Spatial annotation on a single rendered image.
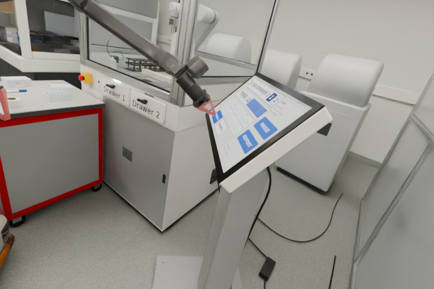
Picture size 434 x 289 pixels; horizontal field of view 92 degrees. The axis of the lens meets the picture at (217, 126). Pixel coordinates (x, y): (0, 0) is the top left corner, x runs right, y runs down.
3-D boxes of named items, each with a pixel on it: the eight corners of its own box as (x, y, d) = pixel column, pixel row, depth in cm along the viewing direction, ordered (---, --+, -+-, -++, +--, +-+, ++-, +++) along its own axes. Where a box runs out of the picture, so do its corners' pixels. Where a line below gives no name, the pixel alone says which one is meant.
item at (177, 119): (175, 131, 113) (179, 106, 107) (81, 82, 161) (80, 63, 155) (250, 109, 189) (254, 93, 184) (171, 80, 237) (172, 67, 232)
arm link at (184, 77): (172, 79, 80) (174, 79, 75) (185, 67, 81) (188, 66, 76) (184, 92, 83) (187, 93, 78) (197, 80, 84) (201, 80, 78)
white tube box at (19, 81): (8, 88, 133) (6, 80, 132) (1, 84, 137) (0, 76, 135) (31, 86, 144) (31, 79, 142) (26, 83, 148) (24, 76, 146)
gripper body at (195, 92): (207, 91, 87) (196, 78, 84) (209, 98, 78) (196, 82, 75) (195, 101, 88) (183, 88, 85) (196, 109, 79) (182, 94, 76)
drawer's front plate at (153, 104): (162, 124, 115) (164, 104, 111) (130, 107, 128) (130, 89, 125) (164, 123, 116) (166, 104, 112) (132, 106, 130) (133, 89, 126)
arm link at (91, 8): (75, 9, 77) (57, -8, 66) (84, -3, 78) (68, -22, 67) (174, 79, 84) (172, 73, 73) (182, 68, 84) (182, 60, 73)
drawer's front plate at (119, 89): (127, 106, 130) (128, 88, 126) (101, 92, 143) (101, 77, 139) (130, 105, 131) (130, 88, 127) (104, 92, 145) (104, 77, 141)
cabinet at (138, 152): (161, 240, 140) (176, 133, 112) (83, 170, 189) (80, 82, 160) (232, 182, 217) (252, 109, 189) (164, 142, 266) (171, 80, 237)
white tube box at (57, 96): (50, 102, 125) (49, 96, 124) (43, 98, 129) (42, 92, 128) (72, 100, 136) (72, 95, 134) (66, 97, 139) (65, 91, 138)
